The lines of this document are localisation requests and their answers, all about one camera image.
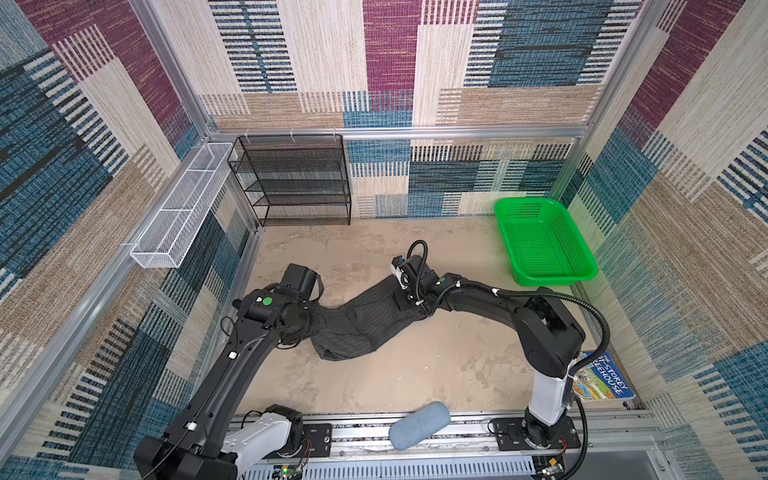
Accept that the dark pinstriped long sleeve shirt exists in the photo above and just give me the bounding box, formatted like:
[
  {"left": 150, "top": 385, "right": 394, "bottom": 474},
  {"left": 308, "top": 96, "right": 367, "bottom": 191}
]
[{"left": 310, "top": 276, "right": 427, "bottom": 361}]

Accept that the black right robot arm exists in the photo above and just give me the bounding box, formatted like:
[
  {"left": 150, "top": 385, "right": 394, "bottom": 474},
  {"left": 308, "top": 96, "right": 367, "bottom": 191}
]
[{"left": 391, "top": 255, "right": 585, "bottom": 448}]

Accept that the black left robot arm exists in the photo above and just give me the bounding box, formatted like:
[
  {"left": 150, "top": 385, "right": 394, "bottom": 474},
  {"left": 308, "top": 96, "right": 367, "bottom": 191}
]
[{"left": 133, "top": 264, "right": 324, "bottom": 479}]

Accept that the blue-grey fuzzy microphone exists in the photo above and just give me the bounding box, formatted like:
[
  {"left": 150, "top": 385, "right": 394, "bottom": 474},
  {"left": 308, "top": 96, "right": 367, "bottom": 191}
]
[{"left": 389, "top": 402, "right": 451, "bottom": 451}]

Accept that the green plastic basket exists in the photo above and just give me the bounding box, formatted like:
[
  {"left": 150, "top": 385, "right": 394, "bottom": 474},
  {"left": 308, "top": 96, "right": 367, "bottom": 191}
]
[{"left": 494, "top": 198, "right": 599, "bottom": 287}]

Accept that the colourful treehouse book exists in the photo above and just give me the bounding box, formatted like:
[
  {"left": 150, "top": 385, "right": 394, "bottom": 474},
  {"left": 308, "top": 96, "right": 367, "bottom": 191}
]
[{"left": 573, "top": 352, "right": 635, "bottom": 401}]

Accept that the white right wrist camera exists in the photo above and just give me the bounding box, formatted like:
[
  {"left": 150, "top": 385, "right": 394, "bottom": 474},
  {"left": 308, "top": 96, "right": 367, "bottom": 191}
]
[{"left": 390, "top": 256, "right": 417, "bottom": 292}]

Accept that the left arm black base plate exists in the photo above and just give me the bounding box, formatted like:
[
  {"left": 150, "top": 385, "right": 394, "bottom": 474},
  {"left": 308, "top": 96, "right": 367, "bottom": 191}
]
[{"left": 285, "top": 423, "right": 333, "bottom": 459}]

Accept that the black corrugated cable conduit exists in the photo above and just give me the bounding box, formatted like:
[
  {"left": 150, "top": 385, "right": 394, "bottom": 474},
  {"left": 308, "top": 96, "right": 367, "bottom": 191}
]
[{"left": 405, "top": 239, "right": 611, "bottom": 480}]

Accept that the black wire mesh shelf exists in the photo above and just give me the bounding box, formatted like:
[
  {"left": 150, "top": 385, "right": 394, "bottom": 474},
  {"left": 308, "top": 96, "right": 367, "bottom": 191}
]
[{"left": 229, "top": 134, "right": 352, "bottom": 227}]

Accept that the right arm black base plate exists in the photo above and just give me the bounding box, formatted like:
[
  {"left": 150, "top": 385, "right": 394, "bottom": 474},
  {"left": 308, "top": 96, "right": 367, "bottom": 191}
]
[{"left": 489, "top": 416, "right": 582, "bottom": 451}]

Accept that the white wire mesh tray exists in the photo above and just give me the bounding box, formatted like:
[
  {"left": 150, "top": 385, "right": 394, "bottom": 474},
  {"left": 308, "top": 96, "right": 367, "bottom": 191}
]
[{"left": 130, "top": 143, "right": 233, "bottom": 269}]

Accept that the white slotted cable duct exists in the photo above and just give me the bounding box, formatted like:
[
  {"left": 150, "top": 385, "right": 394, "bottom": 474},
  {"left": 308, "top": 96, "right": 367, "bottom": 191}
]
[{"left": 242, "top": 456, "right": 536, "bottom": 479}]

